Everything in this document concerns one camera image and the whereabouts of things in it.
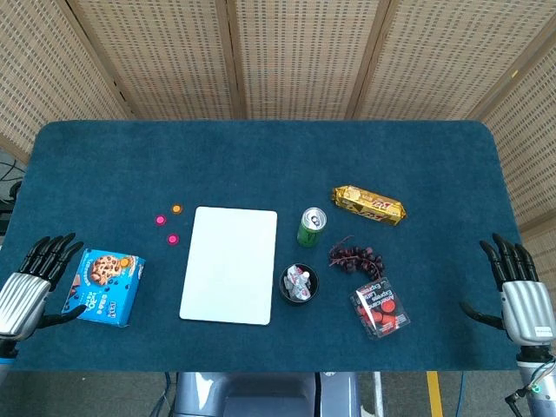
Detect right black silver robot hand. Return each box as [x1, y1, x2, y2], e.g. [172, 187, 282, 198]
[459, 233, 556, 348]

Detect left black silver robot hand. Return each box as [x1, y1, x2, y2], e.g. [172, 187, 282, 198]
[0, 233, 87, 344]

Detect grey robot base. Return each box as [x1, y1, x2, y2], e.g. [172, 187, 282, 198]
[173, 372, 361, 417]

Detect blue cookie box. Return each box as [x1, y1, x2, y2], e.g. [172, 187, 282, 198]
[61, 248, 147, 328]

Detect clear coffee capsule box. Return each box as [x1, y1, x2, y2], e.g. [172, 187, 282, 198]
[349, 276, 412, 340]

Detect white table leg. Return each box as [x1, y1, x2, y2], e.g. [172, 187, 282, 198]
[372, 372, 386, 417]

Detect dark red grape bunch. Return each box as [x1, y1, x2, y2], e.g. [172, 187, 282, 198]
[328, 235, 386, 280]

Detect gold biscuit pack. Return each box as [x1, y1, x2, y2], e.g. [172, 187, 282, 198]
[332, 185, 408, 227]

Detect white magnetic board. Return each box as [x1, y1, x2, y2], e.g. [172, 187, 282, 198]
[179, 206, 278, 326]

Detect green energy drink can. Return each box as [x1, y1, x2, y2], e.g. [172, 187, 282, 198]
[296, 207, 328, 249]

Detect silver spouted jelly pouch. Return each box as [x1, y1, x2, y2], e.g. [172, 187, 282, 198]
[283, 264, 313, 302]

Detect black mesh cup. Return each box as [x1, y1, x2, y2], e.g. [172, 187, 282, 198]
[279, 262, 321, 307]

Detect blue felt table cover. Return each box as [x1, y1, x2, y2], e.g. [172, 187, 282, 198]
[0, 120, 525, 374]

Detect woven folding screen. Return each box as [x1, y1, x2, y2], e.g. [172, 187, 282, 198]
[0, 0, 556, 231]

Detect black plug cable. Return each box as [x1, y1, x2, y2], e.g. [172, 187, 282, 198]
[503, 388, 529, 414]

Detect black floor cables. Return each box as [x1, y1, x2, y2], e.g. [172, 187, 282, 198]
[0, 158, 27, 214]

